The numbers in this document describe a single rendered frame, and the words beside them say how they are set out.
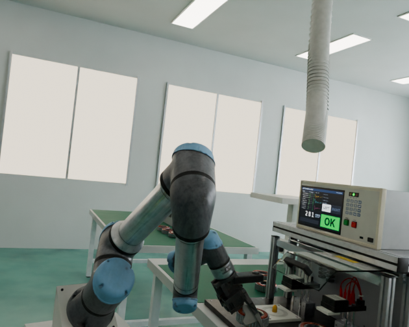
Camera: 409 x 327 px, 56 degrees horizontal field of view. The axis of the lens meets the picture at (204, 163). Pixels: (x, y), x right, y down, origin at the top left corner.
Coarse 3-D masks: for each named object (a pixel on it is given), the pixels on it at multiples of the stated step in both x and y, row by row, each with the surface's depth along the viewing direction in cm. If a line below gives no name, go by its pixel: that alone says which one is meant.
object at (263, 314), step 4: (256, 308) 135; (236, 312) 132; (240, 312) 130; (260, 312) 133; (264, 312) 132; (236, 316) 131; (240, 316) 128; (244, 316) 128; (260, 316) 129; (264, 316) 129; (268, 316) 130; (236, 320) 130; (240, 320) 128; (264, 320) 127; (268, 320) 129; (244, 324) 127; (252, 324) 126; (256, 324) 127; (264, 324) 127; (268, 324) 130
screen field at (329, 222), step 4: (324, 216) 152; (328, 216) 150; (332, 216) 148; (324, 220) 152; (328, 220) 149; (332, 220) 147; (336, 220) 146; (320, 224) 153; (324, 224) 151; (328, 224) 149; (332, 224) 147; (336, 224) 145; (332, 228) 147; (336, 228) 145
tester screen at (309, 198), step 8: (304, 192) 164; (312, 192) 160; (320, 192) 155; (328, 192) 151; (336, 192) 147; (304, 200) 164; (312, 200) 159; (320, 200) 155; (328, 200) 151; (336, 200) 147; (304, 208) 163; (312, 208) 159; (320, 208) 154; (304, 216) 163; (320, 216) 154; (336, 216) 146; (312, 224) 158
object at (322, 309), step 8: (328, 296) 135; (336, 296) 136; (328, 304) 133; (336, 304) 131; (344, 304) 132; (352, 304) 136; (328, 312) 130; (336, 312) 131; (344, 312) 139; (352, 312) 136; (344, 320) 139; (352, 320) 135
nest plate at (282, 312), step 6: (258, 306) 158; (264, 306) 159; (270, 306) 160; (282, 306) 161; (270, 312) 153; (282, 312) 154; (288, 312) 155; (270, 318) 146; (276, 318) 147; (282, 318) 148; (288, 318) 148; (294, 318) 149; (300, 318) 150
